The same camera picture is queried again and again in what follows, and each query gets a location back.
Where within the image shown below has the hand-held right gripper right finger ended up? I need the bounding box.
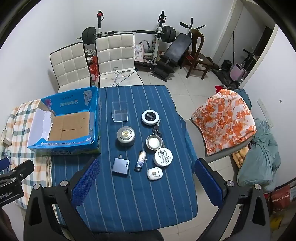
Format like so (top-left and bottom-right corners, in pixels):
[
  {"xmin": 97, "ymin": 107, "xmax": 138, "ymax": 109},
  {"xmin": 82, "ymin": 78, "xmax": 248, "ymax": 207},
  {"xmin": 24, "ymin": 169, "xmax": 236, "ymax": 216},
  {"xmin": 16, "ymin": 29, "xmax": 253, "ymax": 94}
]
[{"xmin": 194, "ymin": 158, "xmax": 271, "ymax": 241}]

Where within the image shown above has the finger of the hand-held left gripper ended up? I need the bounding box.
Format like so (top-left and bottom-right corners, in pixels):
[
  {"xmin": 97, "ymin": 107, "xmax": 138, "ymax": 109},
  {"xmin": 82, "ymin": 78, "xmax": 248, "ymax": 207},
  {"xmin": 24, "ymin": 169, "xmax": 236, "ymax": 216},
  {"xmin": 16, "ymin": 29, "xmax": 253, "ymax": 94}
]
[
  {"xmin": 0, "ymin": 158, "xmax": 11, "ymax": 173},
  {"xmin": 0, "ymin": 159, "xmax": 35, "ymax": 184}
]

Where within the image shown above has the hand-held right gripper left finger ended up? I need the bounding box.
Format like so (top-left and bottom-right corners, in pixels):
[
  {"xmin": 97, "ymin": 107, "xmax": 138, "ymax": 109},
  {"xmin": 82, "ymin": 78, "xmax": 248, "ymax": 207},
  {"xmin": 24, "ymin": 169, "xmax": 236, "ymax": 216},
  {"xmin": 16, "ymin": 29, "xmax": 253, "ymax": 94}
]
[{"xmin": 24, "ymin": 158, "xmax": 102, "ymax": 241}]

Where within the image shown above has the blue-grey charger block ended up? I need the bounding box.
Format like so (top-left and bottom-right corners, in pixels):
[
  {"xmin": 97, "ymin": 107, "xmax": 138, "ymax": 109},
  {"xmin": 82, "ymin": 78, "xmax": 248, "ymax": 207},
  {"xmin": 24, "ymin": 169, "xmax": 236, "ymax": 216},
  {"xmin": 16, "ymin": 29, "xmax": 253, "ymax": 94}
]
[{"xmin": 112, "ymin": 155, "xmax": 130, "ymax": 178}]

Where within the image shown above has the white round tin printed lid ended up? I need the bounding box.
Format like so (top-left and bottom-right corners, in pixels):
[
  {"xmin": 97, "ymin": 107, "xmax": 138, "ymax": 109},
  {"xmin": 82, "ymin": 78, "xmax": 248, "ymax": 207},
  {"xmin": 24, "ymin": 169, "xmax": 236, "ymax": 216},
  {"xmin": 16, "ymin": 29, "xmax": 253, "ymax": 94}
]
[{"xmin": 154, "ymin": 148, "xmax": 173, "ymax": 167}]

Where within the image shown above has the white oval case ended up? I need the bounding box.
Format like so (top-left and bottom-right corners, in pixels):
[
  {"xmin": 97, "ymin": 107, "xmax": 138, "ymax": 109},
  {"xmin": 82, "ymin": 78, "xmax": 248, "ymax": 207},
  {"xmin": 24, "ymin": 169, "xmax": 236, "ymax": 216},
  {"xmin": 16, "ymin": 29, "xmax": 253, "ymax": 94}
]
[{"xmin": 147, "ymin": 167, "xmax": 163, "ymax": 181}]

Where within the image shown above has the blue cardboard box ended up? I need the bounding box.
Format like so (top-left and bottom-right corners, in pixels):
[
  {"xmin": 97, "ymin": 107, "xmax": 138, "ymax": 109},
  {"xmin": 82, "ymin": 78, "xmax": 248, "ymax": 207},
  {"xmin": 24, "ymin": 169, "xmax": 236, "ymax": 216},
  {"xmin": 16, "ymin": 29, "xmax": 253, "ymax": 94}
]
[{"xmin": 27, "ymin": 87, "xmax": 102, "ymax": 155}]

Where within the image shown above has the silver round tin gold centre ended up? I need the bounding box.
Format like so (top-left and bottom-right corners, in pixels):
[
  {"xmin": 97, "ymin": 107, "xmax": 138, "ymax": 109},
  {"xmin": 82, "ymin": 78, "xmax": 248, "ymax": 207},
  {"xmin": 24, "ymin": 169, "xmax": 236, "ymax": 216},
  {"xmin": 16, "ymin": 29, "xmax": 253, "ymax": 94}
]
[{"xmin": 117, "ymin": 126, "xmax": 136, "ymax": 147}]

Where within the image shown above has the small metal bowl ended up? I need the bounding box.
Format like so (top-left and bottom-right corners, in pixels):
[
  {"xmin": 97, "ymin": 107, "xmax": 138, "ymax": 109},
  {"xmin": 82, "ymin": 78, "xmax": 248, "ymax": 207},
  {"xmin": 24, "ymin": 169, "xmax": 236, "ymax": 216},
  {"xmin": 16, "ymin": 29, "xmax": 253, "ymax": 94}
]
[{"xmin": 146, "ymin": 135, "xmax": 163, "ymax": 150}]

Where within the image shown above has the bunch of keys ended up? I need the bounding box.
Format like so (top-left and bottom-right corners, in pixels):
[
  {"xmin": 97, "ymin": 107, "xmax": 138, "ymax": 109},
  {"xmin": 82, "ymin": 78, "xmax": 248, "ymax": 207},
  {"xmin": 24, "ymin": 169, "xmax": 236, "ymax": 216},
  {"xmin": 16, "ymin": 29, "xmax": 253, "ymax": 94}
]
[{"xmin": 152, "ymin": 119, "xmax": 163, "ymax": 138}]

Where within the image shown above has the clear acrylic box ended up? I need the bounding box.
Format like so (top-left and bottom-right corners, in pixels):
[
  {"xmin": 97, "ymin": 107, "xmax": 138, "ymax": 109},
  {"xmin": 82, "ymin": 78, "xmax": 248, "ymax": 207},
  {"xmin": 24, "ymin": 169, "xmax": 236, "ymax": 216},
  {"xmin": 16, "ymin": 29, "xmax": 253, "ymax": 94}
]
[{"xmin": 112, "ymin": 101, "xmax": 129, "ymax": 123}]

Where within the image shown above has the black-lidded round white tin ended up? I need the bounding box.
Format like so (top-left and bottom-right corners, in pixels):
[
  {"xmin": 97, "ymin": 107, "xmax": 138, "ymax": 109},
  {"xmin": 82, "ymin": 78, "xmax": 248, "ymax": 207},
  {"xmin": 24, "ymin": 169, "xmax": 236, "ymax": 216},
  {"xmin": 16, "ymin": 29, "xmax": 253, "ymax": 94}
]
[{"xmin": 142, "ymin": 110, "xmax": 159, "ymax": 126}]

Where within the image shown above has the tape roll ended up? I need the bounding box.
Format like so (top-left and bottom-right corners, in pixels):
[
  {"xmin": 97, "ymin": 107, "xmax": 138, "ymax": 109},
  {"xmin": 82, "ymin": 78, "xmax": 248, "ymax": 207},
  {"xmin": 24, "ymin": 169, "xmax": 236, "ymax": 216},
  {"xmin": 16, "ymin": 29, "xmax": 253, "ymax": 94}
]
[{"xmin": 0, "ymin": 129, "xmax": 12, "ymax": 146}]

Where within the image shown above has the grey chair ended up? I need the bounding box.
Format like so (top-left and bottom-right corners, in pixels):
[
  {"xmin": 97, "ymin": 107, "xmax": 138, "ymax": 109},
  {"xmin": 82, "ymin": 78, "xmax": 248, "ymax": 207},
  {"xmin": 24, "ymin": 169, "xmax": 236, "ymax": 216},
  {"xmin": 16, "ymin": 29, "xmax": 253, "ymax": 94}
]
[{"xmin": 184, "ymin": 117, "xmax": 253, "ymax": 164}]

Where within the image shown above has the orange green checkered cloth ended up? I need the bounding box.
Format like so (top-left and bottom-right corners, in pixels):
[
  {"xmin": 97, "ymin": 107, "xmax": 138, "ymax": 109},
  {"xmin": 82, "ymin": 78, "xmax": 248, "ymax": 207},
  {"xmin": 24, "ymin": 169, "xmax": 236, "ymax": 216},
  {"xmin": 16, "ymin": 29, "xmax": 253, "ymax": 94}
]
[{"xmin": 0, "ymin": 99, "xmax": 57, "ymax": 207}]

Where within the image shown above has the yellow orange blanket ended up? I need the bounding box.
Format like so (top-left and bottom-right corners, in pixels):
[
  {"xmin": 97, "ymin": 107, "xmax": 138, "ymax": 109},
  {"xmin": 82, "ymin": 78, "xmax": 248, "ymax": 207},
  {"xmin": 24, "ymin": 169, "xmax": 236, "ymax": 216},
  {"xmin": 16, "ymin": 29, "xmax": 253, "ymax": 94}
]
[{"xmin": 232, "ymin": 146, "xmax": 250, "ymax": 168}]

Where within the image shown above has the blue striped tablecloth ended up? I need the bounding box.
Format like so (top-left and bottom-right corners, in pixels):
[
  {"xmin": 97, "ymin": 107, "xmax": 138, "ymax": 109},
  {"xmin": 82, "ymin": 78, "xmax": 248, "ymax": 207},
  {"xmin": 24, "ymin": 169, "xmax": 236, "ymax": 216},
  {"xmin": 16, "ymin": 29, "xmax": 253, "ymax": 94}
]
[{"xmin": 46, "ymin": 85, "xmax": 199, "ymax": 233}]

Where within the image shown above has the teal garment pile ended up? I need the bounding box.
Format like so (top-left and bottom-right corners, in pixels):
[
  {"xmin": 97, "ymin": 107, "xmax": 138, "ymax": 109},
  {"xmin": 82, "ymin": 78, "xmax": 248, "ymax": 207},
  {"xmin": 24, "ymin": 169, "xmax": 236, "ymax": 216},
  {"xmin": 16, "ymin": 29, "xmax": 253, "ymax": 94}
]
[{"xmin": 237, "ymin": 118, "xmax": 282, "ymax": 193}]

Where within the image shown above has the orange floral cloth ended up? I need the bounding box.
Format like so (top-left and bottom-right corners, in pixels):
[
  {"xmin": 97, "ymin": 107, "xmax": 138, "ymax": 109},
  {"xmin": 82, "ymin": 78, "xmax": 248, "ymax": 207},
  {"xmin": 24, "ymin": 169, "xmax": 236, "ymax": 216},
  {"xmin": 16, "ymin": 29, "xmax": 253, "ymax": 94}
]
[{"xmin": 194, "ymin": 88, "xmax": 257, "ymax": 156}]

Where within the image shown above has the red cardboard carton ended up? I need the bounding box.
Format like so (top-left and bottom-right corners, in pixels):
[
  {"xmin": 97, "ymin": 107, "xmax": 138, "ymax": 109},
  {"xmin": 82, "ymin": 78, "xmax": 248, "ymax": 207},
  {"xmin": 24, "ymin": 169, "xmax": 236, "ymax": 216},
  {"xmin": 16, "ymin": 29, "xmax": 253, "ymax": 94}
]
[{"xmin": 270, "ymin": 184, "xmax": 292, "ymax": 210}]

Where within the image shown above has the white power strip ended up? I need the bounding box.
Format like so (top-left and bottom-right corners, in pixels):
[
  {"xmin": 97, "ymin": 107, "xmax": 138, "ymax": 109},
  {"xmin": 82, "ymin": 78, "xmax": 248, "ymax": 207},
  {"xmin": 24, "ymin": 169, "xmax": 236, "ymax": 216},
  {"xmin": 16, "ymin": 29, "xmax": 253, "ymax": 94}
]
[{"xmin": 257, "ymin": 98, "xmax": 274, "ymax": 128}]

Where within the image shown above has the dark blue garment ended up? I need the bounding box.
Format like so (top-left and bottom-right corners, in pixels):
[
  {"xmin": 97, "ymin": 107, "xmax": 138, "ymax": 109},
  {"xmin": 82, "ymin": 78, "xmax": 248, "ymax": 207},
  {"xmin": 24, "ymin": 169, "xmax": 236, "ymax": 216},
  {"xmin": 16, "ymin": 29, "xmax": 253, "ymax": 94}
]
[{"xmin": 235, "ymin": 88, "xmax": 253, "ymax": 110}]

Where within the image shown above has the white quilted chair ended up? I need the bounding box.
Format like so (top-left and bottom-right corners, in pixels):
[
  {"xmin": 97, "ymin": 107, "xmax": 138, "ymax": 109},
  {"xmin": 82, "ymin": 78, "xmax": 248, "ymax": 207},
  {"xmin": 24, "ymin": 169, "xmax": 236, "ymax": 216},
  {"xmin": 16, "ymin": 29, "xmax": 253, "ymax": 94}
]
[
  {"xmin": 49, "ymin": 42, "xmax": 92, "ymax": 94},
  {"xmin": 95, "ymin": 33, "xmax": 144, "ymax": 88}
]

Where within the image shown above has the pink suitcase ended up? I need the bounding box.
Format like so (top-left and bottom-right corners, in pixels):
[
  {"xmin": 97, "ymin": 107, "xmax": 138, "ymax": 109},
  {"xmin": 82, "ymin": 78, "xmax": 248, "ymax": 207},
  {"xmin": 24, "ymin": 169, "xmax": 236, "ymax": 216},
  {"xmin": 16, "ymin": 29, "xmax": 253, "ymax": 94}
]
[{"xmin": 230, "ymin": 63, "xmax": 247, "ymax": 81}]

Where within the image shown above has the red plastic bag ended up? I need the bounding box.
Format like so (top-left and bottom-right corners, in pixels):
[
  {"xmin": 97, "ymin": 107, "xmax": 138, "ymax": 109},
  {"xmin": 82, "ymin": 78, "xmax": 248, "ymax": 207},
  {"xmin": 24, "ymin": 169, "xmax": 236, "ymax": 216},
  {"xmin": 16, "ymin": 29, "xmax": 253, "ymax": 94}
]
[{"xmin": 88, "ymin": 56, "xmax": 99, "ymax": 78}]

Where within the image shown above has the dark wooden chair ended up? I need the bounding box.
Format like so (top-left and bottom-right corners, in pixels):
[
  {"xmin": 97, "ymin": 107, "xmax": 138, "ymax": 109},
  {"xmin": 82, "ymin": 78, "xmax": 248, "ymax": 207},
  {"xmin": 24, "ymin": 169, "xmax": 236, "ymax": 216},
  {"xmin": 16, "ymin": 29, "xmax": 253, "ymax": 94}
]
[{"xmin": 179, "ymin": 28, "xmax": 214, "ymax": 80}]

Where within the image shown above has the black weight bench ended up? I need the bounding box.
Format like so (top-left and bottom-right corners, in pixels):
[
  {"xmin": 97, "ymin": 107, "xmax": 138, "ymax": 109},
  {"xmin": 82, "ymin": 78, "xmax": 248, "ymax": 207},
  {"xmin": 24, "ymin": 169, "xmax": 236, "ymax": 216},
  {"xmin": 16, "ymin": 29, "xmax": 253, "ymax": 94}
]
[{"xmin": 151, "ymin": 32, "xmax": 194, "ymax": 82}]

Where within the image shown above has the white patterned bag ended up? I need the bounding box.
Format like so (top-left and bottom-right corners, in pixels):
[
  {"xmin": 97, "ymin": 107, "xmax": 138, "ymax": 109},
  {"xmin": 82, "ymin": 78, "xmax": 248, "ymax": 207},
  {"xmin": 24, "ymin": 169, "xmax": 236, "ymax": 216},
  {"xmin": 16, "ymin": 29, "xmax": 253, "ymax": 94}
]
[{"xmin": 134, "ymin": 44, "xmax": 145, "ymax": 62}]

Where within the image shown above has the black barbell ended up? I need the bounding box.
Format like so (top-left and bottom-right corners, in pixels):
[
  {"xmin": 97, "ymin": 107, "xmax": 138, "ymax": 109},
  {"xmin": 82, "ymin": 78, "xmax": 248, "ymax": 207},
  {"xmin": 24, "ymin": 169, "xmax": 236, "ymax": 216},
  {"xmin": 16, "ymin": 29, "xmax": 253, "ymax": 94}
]
[{"xmin": 82, "ymin": 25, "xmax": 177, "ymax": 46}]

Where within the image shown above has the wire clothes hanger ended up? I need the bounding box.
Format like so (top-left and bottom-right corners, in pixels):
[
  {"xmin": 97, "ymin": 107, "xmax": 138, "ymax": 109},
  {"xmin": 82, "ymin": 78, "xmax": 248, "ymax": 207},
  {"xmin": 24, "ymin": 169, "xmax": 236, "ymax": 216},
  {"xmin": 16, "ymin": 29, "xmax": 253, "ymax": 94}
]
[
  {"xmin": 96, "ymin": 70, "xmax": 136, "ymax": 81},
  {"xmin": 112, "ymin": 67, "xmax": 139, "ymax": 87}
]

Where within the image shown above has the black exercise handlebar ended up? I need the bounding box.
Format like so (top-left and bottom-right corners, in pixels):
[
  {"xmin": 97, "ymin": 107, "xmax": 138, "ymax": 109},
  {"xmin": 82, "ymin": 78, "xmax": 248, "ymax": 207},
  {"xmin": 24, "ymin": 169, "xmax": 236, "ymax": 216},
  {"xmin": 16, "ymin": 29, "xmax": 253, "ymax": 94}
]
[{"xmin": 180, "ymin": 18, "xmax": 206, "ymax": 32}]

